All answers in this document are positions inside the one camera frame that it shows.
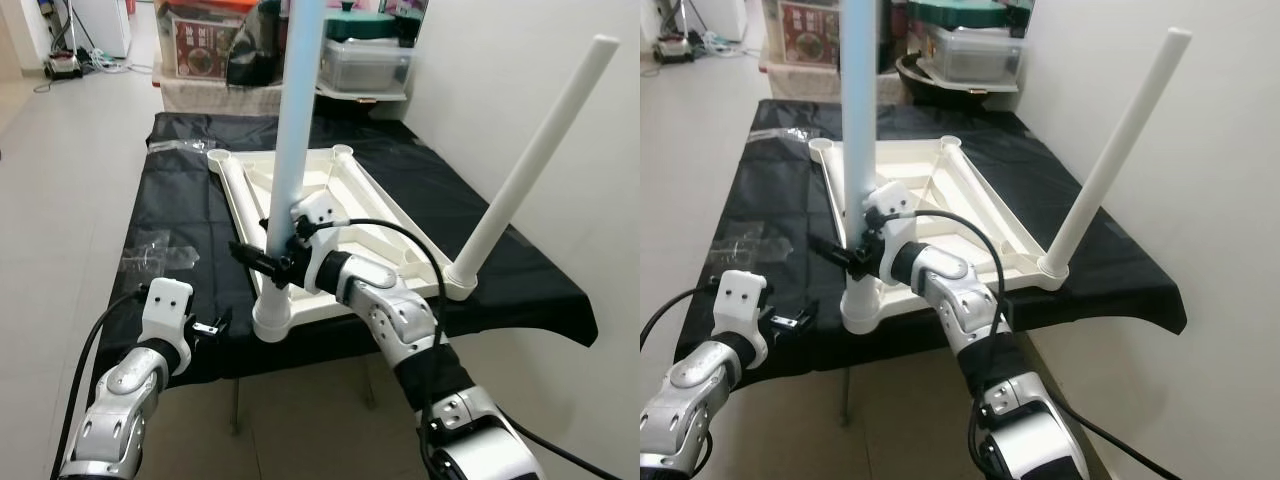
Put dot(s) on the white cabinet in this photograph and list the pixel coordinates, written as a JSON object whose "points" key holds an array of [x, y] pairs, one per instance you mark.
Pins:
{"points": [[100, 25], [715, 20]]}

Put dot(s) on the black plastic bag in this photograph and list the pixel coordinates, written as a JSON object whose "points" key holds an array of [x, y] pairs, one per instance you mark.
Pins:
{"points": [[250, 65]]}

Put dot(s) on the clear tape strip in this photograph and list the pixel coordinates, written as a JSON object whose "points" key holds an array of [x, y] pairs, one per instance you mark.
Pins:
{"points": [[795, 133], [185, 146]]}

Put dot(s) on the orange lid storage box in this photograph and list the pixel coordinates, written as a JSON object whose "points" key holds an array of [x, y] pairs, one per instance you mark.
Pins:
{"points": [[200, 50], [805, 40]]}

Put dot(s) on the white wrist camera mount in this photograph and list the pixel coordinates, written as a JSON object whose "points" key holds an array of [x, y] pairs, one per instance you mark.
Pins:
{"points": [[890, 200], [168, 320], [318, 210], [740, 315]]}

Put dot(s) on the clear tape cross patch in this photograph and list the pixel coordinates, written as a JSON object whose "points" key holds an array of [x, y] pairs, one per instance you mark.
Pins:
{"points": [[755, 245], [155, 255]]}

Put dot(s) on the cream plastic children table top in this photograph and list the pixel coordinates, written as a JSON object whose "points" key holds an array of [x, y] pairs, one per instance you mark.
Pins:
{"points": [[950, 180], [365, 190]]}

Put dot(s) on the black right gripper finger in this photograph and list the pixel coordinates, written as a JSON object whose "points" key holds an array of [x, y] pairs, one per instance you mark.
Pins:
{"points": [[835, 249], [255, 257]]}

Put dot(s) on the small floor appliance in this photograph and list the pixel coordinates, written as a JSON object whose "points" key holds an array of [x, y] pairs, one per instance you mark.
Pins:
{"points": [[62, 68], [672, 55]]}

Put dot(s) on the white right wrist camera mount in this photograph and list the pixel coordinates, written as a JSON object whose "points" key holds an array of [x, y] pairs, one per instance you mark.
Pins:
{"points": [[318, 210], [890, 200]]}

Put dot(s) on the black tablecloth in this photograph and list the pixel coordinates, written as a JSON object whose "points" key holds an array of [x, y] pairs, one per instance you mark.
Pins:
{"points": [[520, 290], [1100, 290]]}

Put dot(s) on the black wok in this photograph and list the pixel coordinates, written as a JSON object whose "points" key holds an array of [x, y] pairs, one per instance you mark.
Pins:
{"points": [[345, 98], [920, 85]]}

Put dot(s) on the green pot lid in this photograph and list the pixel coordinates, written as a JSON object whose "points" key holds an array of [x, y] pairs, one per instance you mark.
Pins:
{"points": [[960, 12], [360, 25]]}

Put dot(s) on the clear plastic container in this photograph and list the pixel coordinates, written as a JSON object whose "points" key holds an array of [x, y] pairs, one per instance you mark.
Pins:
{"points": [[970, 58], [365, 68]]}

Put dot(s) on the beige patterned cloth cover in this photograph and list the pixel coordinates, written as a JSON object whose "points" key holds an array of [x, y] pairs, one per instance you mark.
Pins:
{"points": [[220, 98], [805, 85]]}

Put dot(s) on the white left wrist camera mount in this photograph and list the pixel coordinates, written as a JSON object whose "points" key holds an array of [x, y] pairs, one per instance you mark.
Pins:
{"points": [[740, 315], [168, 320]]}

